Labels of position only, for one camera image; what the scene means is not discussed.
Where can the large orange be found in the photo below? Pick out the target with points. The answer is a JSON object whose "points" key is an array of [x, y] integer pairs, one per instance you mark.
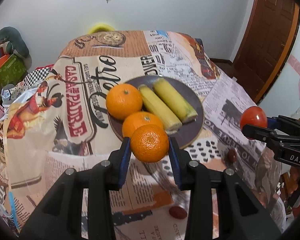
{"points": [[123, 100], [138, 119]]}

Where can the corn cob with cut end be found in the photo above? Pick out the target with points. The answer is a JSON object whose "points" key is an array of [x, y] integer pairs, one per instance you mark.
{"points": [[174, 100]]}

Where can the grey plush pillow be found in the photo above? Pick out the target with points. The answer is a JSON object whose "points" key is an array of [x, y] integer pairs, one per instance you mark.
{"points": [[11, 38]]}

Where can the large orange front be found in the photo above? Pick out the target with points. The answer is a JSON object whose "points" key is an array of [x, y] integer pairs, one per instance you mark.
{"points": [[138, 119]]}

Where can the brown wooden door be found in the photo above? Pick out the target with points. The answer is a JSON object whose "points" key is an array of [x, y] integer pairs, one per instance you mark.
{"points": [[266, 44]]}

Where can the green cardboard box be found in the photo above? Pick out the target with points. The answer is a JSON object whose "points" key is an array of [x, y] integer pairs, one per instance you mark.
{"points": [[12, 71]]}

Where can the red tomato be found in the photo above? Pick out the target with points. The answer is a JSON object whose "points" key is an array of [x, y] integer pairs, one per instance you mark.
{"points": [[251, 119]]}

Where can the dark red jujube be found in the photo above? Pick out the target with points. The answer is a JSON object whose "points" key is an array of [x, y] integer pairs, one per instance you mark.
{"points": [[231, 156]]}

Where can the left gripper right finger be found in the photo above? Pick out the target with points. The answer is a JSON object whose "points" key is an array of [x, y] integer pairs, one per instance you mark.
{"points": [[240, 214]]}

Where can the red jujube front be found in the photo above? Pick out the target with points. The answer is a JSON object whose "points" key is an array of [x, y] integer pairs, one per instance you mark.
{"points": [[178, 212]]}

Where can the white sliding wardrobe door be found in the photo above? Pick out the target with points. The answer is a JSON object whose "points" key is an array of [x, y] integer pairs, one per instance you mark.
{"points": [[284, 96]]}

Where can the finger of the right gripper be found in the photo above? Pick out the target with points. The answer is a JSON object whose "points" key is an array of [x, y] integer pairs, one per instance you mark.
{"points": [[260, 133], [273, 123]]}

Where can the small mandarin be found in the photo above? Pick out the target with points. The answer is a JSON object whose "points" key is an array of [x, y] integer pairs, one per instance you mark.
{"points": [[149, 143]]}

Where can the purple round plate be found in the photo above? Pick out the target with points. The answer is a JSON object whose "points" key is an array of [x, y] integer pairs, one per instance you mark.
{"points": [[190, 131]]}

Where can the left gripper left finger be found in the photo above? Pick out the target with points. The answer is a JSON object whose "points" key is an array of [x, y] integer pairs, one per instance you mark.
{"points": [[59, 213]]}

